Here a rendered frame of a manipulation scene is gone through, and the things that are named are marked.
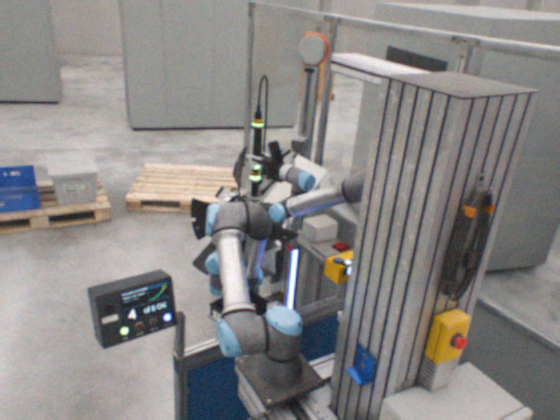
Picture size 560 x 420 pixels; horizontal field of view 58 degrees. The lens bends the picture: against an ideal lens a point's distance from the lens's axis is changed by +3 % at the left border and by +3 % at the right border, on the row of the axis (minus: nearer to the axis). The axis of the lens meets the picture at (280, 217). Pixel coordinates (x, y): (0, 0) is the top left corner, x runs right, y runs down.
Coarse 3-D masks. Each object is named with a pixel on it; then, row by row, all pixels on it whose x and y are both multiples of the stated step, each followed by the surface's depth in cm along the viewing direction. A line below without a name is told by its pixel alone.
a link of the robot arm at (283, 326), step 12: (276, 312) 158; (288, 312) 159; (264, 324) 154; (276, 324) 153; (288, 324) 153; (300, 324) 156; (276, 336) 154; (288, 336) 154; (300, 336) 158; (276, 348) 155; (288, 348) 156
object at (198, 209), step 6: (192, 198) 263; (192, 204) 262; (198, 204) 259; (204, 204) 256; (210, 204) 253; (192, 210) 263; (198, 210) 259; (204, 210) 256; (192, 216) 263; (198, 216) 260; (204, 216) 257; (192, 222) 263; (198, 222) 261; (204, 222) 258; (204, 228) 259; (198, 234) 262; (204, 234) 260
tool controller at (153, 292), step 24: (96, 288) 168; (120, 288) 166; (144, 288) 170; (168, 288) 175; (96, 312) 164; (120, 312) 167; (144, 312) 171; (168, 312) 176; (96, 336) 171; (120, 336) 168
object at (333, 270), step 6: (348, 252) 236; (330, 258) 230; (342, 258) 231; (348, 258) 231; (330, 264) 228; (336, 264) 226; (348, 264) 226; (330, 270) 229; (336, 270) 225; (342, 270) 225; (348, 270) 227; (330, 276) 230; (336, 276) 226; (342, 276) 227; (348, 276) 229; (336, 282) 227
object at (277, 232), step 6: (276, 228) 228; (282, 228) 229; (276, 234) 224; (282, 234) 224; (288, 234) 224; (294, 234) 224; (270, 240) 220; (276, 240) 220; (282, 240) 220; (288, 240) 220; (270, 246) 217; (276, 246) 217
